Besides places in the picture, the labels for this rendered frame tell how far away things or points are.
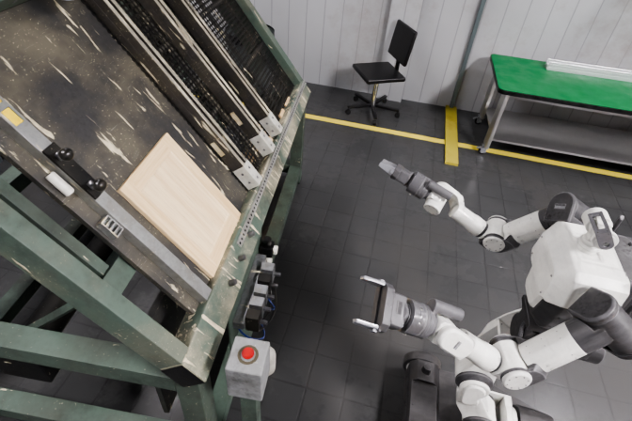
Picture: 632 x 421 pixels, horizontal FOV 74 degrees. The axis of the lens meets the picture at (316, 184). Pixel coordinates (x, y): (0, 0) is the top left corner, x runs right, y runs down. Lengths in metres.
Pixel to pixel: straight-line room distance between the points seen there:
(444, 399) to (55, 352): 1.71
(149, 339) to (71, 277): 0.30
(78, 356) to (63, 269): 0.51
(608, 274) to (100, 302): 1.42
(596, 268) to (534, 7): 3.69
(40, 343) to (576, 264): 1.76
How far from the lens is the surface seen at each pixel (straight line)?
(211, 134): 1.97
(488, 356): 1.32
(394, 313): 1.11
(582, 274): 1.39
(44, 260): 1.33
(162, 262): 1.56
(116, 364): 1.72
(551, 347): 1.35
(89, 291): 1.37
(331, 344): 2.59
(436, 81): 5.01
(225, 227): 1.85
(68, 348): 1.81
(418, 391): 2.34
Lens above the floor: 2.23
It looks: 39 degrees down
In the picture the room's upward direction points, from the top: 5 degrees clockwise
